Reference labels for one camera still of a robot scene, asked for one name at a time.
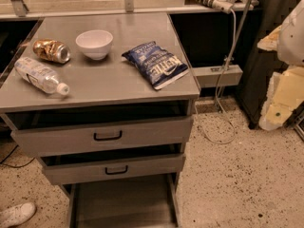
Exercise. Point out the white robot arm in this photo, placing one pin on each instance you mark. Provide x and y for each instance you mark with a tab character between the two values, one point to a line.
285	90

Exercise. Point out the grey drawer cabinet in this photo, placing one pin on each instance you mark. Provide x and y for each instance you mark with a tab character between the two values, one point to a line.
105	91

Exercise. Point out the grey middle drawer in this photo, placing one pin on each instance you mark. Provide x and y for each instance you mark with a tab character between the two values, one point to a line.
114	169

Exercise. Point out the grey top drawer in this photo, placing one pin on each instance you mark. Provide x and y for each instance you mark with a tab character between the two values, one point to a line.
76	139

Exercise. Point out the blue chip bag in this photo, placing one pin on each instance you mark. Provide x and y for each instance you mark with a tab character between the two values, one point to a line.
157	65

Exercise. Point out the white bowl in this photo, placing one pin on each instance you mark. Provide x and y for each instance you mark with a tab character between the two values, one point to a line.
95	44

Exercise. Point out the gold crushed can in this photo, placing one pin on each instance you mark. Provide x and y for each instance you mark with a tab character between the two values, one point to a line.
51	50

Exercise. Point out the clear plastic water bottle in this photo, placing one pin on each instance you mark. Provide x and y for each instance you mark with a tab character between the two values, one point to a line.
41	76

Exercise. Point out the white power adapter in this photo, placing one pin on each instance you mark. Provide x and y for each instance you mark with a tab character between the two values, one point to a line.
222	5

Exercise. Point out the dark grey cabinet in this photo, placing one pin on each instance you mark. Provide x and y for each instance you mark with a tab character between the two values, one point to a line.
259	65

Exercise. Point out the white sneaker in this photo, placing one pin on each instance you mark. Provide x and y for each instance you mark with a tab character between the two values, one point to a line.
17	214

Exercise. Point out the grey back shelf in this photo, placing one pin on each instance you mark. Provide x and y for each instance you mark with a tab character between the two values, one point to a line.
95	3

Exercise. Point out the grey metal bracket box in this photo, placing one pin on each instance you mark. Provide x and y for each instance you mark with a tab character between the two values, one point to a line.
212	76

